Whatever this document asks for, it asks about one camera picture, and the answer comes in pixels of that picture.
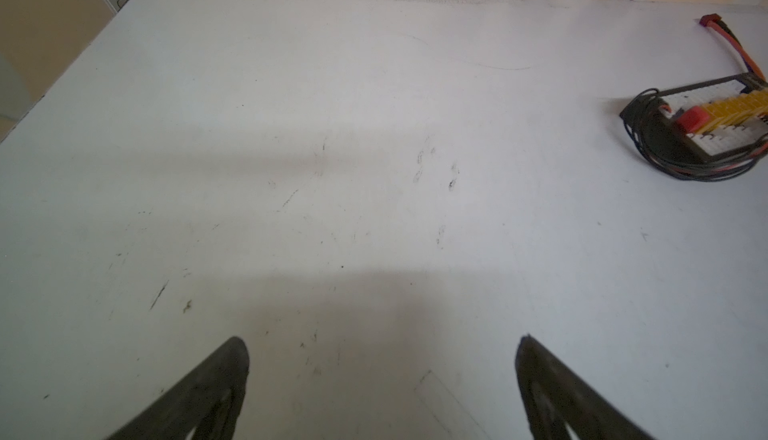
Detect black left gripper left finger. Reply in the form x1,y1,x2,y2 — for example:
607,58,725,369
110,336,250,439

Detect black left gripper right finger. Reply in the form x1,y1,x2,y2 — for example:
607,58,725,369
515,335,651,439

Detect black charging board yellow connectors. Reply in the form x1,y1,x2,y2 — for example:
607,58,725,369
620,74,767,182

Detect red black lead wire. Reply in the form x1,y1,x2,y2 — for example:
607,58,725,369
699,13,767,82

